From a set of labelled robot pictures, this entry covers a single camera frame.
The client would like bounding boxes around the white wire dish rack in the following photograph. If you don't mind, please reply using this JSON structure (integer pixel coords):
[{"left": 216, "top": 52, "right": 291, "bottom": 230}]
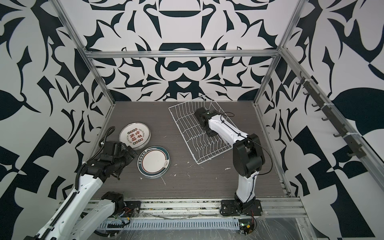
[{"left": 169, "top": 96, "right": 249, "bottom": 165}]

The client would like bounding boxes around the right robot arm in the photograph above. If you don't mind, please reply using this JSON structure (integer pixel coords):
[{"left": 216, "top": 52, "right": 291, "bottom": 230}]
[{"left": 194, "top": 107, "right": 266, "bottom": 215}]

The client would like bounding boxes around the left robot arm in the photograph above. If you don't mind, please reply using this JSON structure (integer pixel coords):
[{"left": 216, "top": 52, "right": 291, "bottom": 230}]
[{"left": 25, "top": 141, "right": 138, "bottom": 240}]

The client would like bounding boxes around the small circuit board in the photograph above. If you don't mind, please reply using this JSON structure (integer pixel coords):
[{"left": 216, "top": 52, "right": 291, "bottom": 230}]
[{"left": 239, "top": 218, "right": 257, "bottom": 235}]

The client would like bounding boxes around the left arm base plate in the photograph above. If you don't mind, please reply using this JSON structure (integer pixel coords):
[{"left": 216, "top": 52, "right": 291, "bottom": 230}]
[{"left": 114, "top": 201, "right": 142, "bottom": 218}]

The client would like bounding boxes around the white slotted cable duct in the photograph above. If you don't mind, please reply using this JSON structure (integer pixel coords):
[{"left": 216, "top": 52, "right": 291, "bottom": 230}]
[{"left": 97, "top": 219, "right": 240, "bottom": 231}]

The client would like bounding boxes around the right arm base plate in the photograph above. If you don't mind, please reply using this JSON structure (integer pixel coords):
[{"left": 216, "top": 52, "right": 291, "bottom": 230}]
[{"left": 220, "top": 198, "right": 263, "bottom": 217}]

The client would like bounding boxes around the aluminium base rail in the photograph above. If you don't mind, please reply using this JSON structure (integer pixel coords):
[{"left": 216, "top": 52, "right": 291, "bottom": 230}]
[{"left": 125, "top": 197, "right": 308, "bottom": 220}]

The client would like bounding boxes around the wall hook rail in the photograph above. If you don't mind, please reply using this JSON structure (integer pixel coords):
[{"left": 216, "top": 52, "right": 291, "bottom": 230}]
[{"left": 297, "top": 72, "right": 367, "bottom": 159}]

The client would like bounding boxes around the aluminium frame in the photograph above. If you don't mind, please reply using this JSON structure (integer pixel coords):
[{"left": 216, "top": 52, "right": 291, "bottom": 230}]
[{"left": 53, "top": 1, "right": 384, "bottom": 187}]

